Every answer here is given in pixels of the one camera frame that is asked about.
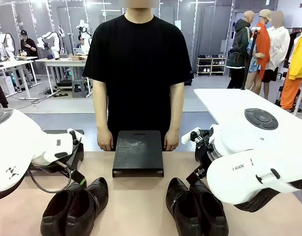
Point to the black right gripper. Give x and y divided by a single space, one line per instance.
203 152

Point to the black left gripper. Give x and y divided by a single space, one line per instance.
76 155

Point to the black buckled leather shoe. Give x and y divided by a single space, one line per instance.
212 214
53 211
92 199
180 204

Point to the person's left forearm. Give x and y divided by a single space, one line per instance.
176 108

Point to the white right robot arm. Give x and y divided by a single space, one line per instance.
242 179

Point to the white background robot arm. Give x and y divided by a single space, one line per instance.
6 44
50 41

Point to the person's right forearm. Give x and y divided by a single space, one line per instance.
101 108

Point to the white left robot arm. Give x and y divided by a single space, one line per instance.
18 147

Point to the black flat shoe stand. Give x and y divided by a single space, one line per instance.
138 150

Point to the person in black t-shirt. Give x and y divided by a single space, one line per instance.
138 73

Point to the person in white shirt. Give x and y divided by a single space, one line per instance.
279 44

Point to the person's left hand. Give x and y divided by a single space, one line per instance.
172 141

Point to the person's right hand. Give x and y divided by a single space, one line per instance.
104 141

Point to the black rectangular case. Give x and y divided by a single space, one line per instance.
57 131

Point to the grey step stool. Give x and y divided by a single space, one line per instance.
80 88

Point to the wooden shoe rack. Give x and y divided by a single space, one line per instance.
211 66

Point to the white desk with metal legs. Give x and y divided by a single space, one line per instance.
10 65
62 62

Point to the cardboard box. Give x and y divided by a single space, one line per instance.
79 57

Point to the orange trousers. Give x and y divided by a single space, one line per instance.
290 93

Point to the open laptop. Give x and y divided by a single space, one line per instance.
78 50

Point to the mannequin in dark jacket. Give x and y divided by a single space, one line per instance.
239 49

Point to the seated man in black cap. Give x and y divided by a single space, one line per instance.
29 46

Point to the white humanoid robot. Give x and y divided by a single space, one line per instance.
84 34

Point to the mannequin in orange garment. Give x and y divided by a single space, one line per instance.
261 46

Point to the yellow garment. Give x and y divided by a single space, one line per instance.
299 56

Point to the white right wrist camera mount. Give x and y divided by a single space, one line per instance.
189 136

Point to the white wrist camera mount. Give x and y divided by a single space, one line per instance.
189 136
78 136

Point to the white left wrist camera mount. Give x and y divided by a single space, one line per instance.
78 136

